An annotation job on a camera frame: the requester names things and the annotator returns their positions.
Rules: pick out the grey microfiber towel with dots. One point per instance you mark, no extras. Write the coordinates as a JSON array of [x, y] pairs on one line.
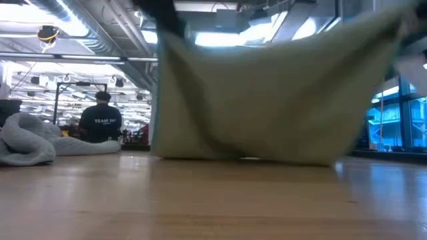
[[23, 143]]

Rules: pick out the black aluminium table frame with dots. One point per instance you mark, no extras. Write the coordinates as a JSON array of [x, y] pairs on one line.
[[393, 156]]

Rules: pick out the long ceiling light bar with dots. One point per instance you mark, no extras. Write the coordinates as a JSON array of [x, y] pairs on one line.
[[83, 57]]

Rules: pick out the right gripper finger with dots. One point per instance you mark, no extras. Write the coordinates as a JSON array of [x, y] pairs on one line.
[[422, 8]]

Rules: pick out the person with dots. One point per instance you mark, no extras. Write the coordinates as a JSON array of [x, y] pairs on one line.
[[100, 121]]

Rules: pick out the pale green microfiber towel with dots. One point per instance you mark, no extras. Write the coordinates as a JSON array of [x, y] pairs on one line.
[[267, 100]]

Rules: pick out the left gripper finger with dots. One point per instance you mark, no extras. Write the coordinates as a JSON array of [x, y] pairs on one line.
[[163, 16]]

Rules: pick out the silver ventilation duct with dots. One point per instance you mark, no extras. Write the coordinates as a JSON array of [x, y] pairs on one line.
[[100, 36]]

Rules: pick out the black metal stand frame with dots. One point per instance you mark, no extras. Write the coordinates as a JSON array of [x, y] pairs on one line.
[[80, 84]]

